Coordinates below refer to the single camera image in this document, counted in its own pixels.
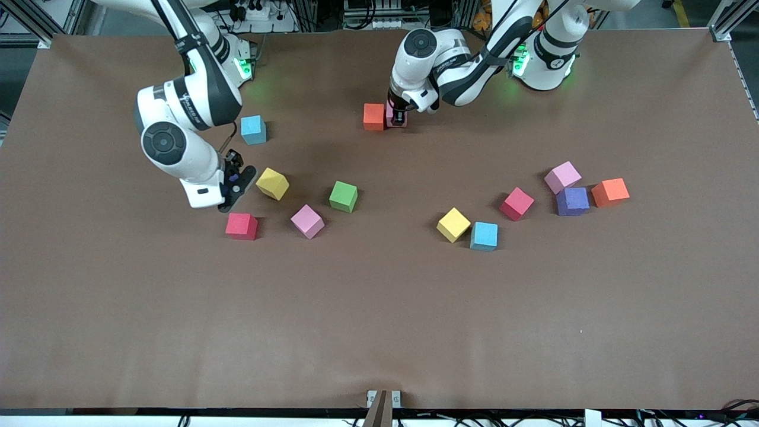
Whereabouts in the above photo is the pink foam cube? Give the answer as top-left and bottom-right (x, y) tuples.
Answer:
(385, 100), (409, 129)
(544, 161), (582, 195)
(290, 204), (326, 240)

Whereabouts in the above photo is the orange foam cube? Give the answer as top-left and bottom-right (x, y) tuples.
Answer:
(363, 103), (387, 132)
(591, 178), (630, 208)

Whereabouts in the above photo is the yellow foam cube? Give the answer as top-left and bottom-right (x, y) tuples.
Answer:
(256, 167), (290, 201)
(436, 207), (472, 244)

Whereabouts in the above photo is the cyan foam cube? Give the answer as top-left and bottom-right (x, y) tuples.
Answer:
(240, 115), (267, 146)
(470, 222), (499, 252)

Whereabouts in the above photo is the red foam cube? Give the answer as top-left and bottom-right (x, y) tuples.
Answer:
(225, 213), (259, 241)
(500, 185), (535, 221)

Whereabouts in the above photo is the grey electronics box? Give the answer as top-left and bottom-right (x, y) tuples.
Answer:
(343, 0), (405, 30)

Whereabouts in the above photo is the green foam cube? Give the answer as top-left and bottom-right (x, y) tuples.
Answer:
(329, 181), (359, 214)

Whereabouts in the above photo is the bag of orange items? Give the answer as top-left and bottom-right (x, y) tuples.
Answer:
(473, 0), (547, 32)

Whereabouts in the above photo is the white power strip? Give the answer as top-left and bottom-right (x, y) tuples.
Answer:
(228, 0), (279, 22)

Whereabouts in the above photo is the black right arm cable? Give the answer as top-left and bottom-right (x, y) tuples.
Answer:
(151, 0), (239, 156)

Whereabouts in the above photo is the aluminium frame profile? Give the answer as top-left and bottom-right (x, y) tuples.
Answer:
(0, 0), (90, 49)
(709, 0), (759, 42)

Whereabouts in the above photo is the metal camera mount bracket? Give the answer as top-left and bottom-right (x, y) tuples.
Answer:
(363, 390), (402, 427)

